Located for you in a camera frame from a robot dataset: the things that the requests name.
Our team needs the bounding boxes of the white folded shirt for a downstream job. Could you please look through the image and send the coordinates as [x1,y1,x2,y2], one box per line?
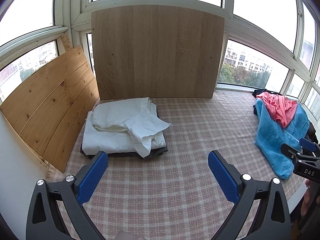
[82,97,172,158]

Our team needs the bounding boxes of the dark grey crumpled garment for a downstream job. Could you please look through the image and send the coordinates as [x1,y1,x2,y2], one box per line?
[307,122,320,144]

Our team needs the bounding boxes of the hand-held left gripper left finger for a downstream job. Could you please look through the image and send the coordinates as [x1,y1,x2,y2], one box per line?
[26,151,109,240]

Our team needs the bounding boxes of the pink plaid blanket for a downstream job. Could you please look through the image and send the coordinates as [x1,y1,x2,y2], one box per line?
[46,90,310,240]

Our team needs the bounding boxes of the white window frame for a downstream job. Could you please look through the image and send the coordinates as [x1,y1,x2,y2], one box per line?
[0,0,320,108]

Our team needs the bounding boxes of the blue striped jacket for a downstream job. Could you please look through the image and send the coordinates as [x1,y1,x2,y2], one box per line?
[254,97,310,180]

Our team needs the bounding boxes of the light oak board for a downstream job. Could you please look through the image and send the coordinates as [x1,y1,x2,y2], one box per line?
[91,4,225,100]

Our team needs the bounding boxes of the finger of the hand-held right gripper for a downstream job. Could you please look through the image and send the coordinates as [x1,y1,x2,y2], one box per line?
[299,137,320,153]
[280,143,304,161]

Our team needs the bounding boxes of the wooden ruler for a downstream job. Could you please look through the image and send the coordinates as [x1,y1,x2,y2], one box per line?
[61,32,73,52]

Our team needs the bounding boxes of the black garment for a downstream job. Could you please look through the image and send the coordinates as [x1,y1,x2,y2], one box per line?
[252,89,275,115]

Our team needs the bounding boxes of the person's right hand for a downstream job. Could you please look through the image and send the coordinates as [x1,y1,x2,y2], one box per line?
[301,179,317,215]

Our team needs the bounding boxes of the pink garment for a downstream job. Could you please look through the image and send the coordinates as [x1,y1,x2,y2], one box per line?
[256,92,298,128]

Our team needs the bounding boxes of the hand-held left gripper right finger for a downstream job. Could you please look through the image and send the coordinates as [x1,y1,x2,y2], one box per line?
[207,150,292,240]

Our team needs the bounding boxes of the knotty pine board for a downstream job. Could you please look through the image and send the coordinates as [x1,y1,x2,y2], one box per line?
[0,46,100,173]

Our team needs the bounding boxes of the dark grey folded garment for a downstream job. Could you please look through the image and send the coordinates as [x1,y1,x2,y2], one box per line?
[80,104,168,159]

